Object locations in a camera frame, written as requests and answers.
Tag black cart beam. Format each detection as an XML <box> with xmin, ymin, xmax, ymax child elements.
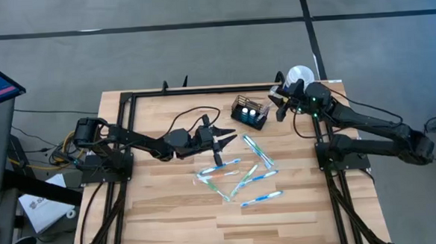
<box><xmin>1</xmin><ymin>165</ymin><xmax>84</xmax><ymax>211</ymax></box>

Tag purple toothbrush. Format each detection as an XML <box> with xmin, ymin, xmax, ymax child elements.
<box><xmin>267</xmin><ymin>84</ymin><xmax>284</xmax><ymax>98</ymax></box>

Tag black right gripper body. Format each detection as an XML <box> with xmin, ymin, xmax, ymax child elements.
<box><xmin>274</xmin><ymin>78</ymin><xmax>316</xmax><ymax>122</ymax></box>

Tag pale pink toothbrush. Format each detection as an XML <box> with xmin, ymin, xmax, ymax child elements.
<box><xmin>257</xmin><ymin>102</ymin><xmax>273</xmax><ymax>118</ymax></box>

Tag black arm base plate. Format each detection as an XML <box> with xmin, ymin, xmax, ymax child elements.
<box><xmin>78</xmin><ymin>151</ymin><xmax>135</xmax><ymax>184</ymax></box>
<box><xmin>314</xmin><ymin>138</ymin><xmax>372</xmax><ymax>173</ymax></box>

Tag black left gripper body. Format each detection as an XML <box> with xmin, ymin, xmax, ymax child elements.
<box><xmin>190</xmin><ymin>113</ymin><xmax>224</xmax><ymax>168</ymax></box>

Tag yellow cable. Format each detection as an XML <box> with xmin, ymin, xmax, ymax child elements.
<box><xmin>5</xmin><ymin>129</ymin><xmax>80</xmax><ymax>174</ymax></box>

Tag black cable bundle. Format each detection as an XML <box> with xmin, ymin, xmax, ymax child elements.
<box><xmin>75</xmin><ymin>178</ymin><xmax>132</xmax><ymax>244</ymax></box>
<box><xmin>325</xmin><ymin>167</ymin><xmax>388</xmax><ymax>244</ymax></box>

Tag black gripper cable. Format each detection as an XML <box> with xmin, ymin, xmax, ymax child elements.
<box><xmin>290</xmin><ymin>84</ymin><xmax>405</xmax><ymax>140</ymax></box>
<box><xmin>163</xmin><ymin>104</ymin><xmax>222</xmax><ymax>139</ymax></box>

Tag black wire basket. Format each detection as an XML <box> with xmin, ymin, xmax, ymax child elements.
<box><xmin>228</xmin><ymin>92</ymin><xmax>273</xmax><ymax>134</ymax></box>

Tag Lysol wipes canister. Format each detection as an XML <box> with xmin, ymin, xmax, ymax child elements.
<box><xmin>282</xmin><ymin>64</ymin><xmax>317</xmax><ymax>96</ymax></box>

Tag white paper booklet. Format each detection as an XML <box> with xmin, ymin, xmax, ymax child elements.
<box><xmin>16</xmin><ymin>172</ymin><xmax>77</xmax><ymax>236</ymax></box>

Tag black aluminium table frame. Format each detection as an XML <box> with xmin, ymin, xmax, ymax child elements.
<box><xmin>61</xmin><ymin>68</ymin><xmax>394</xmax><ymax>244</ymax></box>

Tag thin black floor cable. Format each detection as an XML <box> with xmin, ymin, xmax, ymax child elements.
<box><xmin>13</xmin><ymin>104</ymin><xmax>99</xmax><ymax>120</ymax></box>

